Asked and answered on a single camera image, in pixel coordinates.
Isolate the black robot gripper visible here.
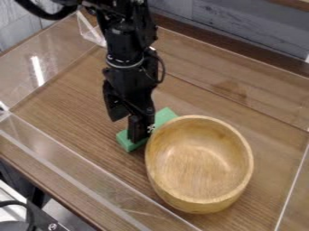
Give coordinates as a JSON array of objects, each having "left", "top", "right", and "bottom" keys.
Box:
[{"left": 103, "top": 57, "right": 166, "bottom": 143}]

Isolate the light wooden bowl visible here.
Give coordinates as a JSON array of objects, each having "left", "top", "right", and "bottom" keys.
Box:
[{"left": 144, "top": 115, "right": 252, "bottom": 214}]

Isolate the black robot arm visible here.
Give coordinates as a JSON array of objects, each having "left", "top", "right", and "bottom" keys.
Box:
[{"left": 14, "top": 0, "right": 166, "bottom": 143}]

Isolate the clear acrylic tray wall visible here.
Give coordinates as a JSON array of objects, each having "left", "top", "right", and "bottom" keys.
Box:
[{"left": 0, "top": 18, "right": 309, "bottom": 231}]

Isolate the green rectangular block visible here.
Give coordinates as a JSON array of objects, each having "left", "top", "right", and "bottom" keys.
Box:
[{"left": 116, "top": 107, "right": 178, "bottom": 152}]

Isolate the black cable lower left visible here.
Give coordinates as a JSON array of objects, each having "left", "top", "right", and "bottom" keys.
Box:
[{"left": 0, "top": 199, "right": 37, "bottom": 231}]

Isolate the clear acrylic corner bracket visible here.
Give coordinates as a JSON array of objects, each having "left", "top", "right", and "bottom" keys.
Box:
[{"left": 76, "top": 12, "right": 105, "bottom": 47}]

